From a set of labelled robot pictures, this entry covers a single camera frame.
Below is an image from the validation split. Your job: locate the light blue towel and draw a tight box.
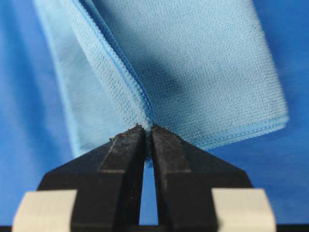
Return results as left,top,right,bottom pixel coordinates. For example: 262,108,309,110
32,0,290,167

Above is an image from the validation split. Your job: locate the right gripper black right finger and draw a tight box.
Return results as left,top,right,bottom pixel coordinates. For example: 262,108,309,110
151,123,276,232

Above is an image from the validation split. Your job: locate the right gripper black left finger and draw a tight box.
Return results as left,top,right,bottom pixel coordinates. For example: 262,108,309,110
12,123,147,232

